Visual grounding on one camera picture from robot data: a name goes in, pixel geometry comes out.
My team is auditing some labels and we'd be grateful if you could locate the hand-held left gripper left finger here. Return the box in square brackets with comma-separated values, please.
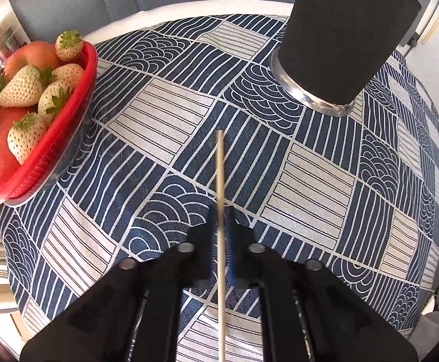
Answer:
[19, 205, 218, 362]

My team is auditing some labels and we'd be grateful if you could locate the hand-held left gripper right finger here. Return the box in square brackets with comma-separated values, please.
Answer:
[225, 205, 419, 362]

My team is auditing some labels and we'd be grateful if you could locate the wooden chopstick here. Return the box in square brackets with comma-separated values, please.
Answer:
[216, 130, 228, 362]

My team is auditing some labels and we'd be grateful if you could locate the black cylindrical utensil holder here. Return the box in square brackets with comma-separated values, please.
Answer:
[268, 0, 422, 117]

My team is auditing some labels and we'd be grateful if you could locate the blue white patterned tablecloth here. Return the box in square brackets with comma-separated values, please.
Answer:
[0, 13, 439, 362]

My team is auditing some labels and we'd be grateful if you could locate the red plastic colander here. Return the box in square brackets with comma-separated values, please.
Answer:
[0, 40, 98, 209]

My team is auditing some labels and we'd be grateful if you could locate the pile of white strawberries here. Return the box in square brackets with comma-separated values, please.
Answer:
[0, 30, 86, 166]

